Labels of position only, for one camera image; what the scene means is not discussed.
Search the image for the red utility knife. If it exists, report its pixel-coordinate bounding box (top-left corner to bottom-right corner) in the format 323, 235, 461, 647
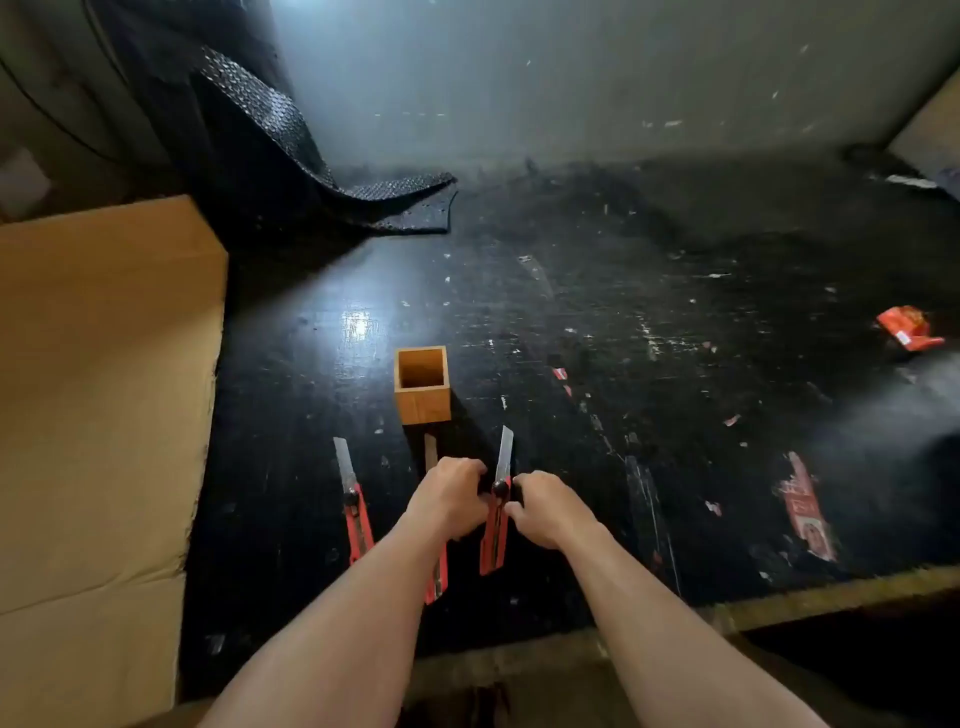
333, 437, 375, 565
423, 432, 450, 606
479, 425, 516, 577

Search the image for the person's right forearm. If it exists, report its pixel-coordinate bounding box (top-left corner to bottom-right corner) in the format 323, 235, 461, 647
558, 523, 830, 728

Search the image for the person's right hand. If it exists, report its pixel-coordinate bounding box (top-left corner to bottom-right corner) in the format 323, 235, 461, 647
504, 471, 606, 552

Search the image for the crumpled red wrapper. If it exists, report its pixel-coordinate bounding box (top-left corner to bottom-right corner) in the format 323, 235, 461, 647
876, 305, 946, 353

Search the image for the black textured rubber mat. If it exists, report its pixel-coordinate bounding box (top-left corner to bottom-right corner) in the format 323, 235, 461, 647
187, 46, 459, 235

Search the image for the person's left forearm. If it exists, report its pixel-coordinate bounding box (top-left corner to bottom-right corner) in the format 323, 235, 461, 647
198, 513, 459, 728

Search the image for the small wooden square box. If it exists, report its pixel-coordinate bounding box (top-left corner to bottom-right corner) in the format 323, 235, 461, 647
393, 345, 453, 426

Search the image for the large cardboard box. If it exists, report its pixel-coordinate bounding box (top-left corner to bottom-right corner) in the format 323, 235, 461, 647
0, 195, 229, 728

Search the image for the flattened red paper label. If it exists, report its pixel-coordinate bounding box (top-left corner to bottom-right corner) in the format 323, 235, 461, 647
774, 451, 838, 563

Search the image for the person's left hand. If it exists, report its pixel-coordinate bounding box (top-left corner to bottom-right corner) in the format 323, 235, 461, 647
402, 456, 492, 543

